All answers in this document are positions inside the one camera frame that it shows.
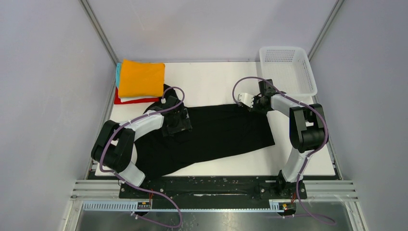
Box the white plastic basket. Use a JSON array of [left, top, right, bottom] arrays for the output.
[[259, 46, 318, 97]]

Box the white slotted cable duct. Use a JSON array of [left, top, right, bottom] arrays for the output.
[[82, 199, 288, 213]]

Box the aluminium frame rail left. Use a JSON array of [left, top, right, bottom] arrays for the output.
[[79, 0, 119, 65]]

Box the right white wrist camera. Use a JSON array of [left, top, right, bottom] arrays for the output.
[[237, 93, 255, 109]]

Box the folded cyan t shirt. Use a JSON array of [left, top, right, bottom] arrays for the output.
[[115, 63, 122, 89]]

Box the folded red t shirt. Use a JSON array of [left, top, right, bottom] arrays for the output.
[[114, 88, 160, 105]]

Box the folded orange t shirt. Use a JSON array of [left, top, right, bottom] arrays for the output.
[[118, 59, 165, 98]]

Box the aluminium frame rail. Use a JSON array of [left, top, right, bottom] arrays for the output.
[[79, 0, 119, 65], [307, 0, 345, 61]]

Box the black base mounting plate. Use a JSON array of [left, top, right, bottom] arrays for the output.
[[118, 174, 308, 210]]

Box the black t shirt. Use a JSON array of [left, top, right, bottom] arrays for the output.
[[134, 104, 275, 180]]

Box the aluminium frame rail right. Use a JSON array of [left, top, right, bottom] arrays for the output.
[[307, 0, 345, 61]]

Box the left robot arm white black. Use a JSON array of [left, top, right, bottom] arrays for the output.
[[90, 96, 192, 198]]

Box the folded white t shirt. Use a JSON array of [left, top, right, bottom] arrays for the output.
[[117, 89, 160, 103]]

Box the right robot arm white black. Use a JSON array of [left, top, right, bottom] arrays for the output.
[[250, 79, 328, 198]]

